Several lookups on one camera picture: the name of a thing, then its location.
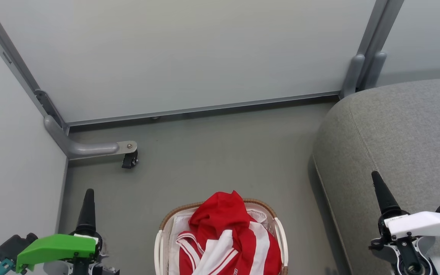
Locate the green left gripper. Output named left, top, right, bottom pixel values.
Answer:
left=16, top=188, right=102, bottom=275

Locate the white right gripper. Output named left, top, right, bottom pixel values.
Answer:
left=369, top=171, right=440, bottom=275

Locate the red and white jacket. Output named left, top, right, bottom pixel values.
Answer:
left=176, top=190, right=283, bottom=275

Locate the grey fabric sofa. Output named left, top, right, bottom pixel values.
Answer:
left=312, top=76, right=440, bottom=275

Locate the grey metal partition foot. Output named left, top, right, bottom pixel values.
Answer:
left=44, top=115, right=138, bottom=161

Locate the black caster wheel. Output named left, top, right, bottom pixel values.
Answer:
left=121, top=150, right=139, bottom=169

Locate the white wicker-rimmed laundry basket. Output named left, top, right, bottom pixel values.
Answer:
left=154, top=198, right=289, bottom=275

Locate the grey metal partition post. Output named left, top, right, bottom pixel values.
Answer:
left=340, top=0, right=390, bottom=100
left=361, top=0, right=404, bottom=91
left=0, top=0, right=69, bottom=135

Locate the grey metal partition rail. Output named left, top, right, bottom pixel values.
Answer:
left=66, top=91, right=341, bottom=127

